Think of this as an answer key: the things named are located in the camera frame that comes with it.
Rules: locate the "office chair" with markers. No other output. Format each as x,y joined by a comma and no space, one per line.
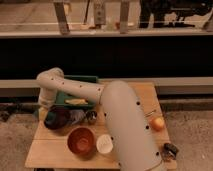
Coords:
188,8

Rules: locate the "white cup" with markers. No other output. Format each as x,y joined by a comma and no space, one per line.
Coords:
104,144

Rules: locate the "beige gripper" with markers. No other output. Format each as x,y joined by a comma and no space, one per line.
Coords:
47,99

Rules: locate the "purple bowl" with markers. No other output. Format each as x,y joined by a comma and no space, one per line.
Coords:
57,117

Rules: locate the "green yellow sponge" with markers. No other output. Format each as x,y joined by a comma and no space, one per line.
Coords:
44,114

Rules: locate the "yellow banana in tray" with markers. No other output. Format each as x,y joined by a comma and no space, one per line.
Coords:
76,101

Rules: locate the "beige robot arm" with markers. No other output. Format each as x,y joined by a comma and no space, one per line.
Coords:
133,140

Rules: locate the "green tray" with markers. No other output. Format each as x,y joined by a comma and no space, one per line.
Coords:
61,96

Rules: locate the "person in background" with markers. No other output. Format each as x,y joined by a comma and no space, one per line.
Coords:
158,8

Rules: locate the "orange bowl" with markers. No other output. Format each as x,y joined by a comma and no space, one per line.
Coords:
81,141

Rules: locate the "metal spoon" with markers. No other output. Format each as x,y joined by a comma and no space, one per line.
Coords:
150,113

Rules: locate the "small dark metal cup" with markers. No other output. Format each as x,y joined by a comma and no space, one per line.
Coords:
91,117

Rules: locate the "dark brown small object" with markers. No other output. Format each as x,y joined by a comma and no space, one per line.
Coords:
169,152

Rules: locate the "orange fruit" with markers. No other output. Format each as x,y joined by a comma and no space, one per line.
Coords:
158,123

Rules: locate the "grey crumpled cloth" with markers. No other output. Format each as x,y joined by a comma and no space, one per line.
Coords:
76,116

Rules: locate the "wooden board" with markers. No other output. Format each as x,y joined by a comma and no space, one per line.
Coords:
49,148

